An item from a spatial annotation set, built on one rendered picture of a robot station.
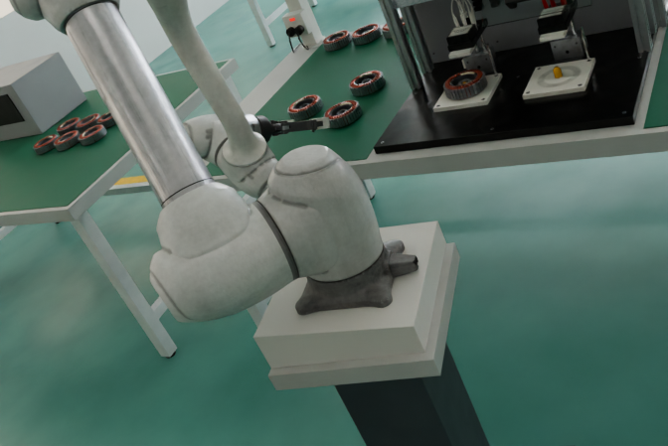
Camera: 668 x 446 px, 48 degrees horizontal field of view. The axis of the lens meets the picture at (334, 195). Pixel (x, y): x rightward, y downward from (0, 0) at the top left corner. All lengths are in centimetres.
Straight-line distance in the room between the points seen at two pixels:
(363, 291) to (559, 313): 118
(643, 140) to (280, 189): 81
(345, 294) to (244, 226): 23
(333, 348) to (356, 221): 23
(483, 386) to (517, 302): 36
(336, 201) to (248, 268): 18
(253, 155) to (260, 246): 49
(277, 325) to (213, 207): 27
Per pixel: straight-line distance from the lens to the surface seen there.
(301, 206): 122
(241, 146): 166
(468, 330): 244
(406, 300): 131
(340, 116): 215
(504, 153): 177
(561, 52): 204
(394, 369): 131
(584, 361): 225
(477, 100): 194
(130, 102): 131
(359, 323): 129
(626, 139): 169
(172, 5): 155
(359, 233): 127
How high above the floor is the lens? 160
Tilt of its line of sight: 28 degrees down
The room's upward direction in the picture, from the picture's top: 25 degrees counter-clockwise
